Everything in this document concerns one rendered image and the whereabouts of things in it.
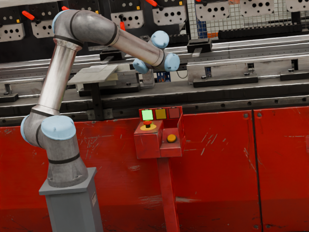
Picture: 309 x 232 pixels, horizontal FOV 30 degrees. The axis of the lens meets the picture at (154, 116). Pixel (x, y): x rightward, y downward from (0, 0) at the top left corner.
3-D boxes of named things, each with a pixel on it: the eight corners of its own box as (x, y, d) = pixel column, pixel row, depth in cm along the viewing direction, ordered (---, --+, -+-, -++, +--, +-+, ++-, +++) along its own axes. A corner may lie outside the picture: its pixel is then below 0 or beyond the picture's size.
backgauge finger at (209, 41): (183, 60, 279) (182, 49, 278) (190, 48, 303) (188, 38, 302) (208, 57, 277) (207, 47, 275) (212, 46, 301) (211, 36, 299)
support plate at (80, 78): (66, 84, 260) (65, 83, 260) (82, 70, 285) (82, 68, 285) (104, 81, 257) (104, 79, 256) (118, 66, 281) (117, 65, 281)
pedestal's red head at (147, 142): (137, 159, 253) (131, 120, 248) (144, 145, 268) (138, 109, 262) (182, 156, 249) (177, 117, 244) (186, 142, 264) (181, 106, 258)
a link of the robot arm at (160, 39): (147, 39, 244) (158, 25, 246) (142, 49, 254) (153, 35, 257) (163, 50, 244) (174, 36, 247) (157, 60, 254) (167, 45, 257)
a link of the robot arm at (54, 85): (33, 147, 209) (77, 4, 212) (13, 139, 220) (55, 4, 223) (60, 153, 217) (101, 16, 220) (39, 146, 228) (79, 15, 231)
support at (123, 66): (102, 72, 284) (101, 66, 283) (103, 72, 284) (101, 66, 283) (129, 69, 281) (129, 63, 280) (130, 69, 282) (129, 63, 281)
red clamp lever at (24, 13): (22, 10, 273) (39, 22, 273) (25, 8, 277) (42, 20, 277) (20, 13, 274) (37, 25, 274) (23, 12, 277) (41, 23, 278)
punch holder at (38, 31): (34, 38, 281) (27, 4, 276) (40, 35, 289) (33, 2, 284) (63, 35, 278) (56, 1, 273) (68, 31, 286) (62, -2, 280)
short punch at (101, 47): (88, 51, 282) (84, 31, 279) (89, 50, 284) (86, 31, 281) (107, 49, 280) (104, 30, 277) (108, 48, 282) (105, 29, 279)
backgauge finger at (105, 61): (92, 68, 289) (90, 58, 287) (105, 55, 313) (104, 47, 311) (115, 66, 286) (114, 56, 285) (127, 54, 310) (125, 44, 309)
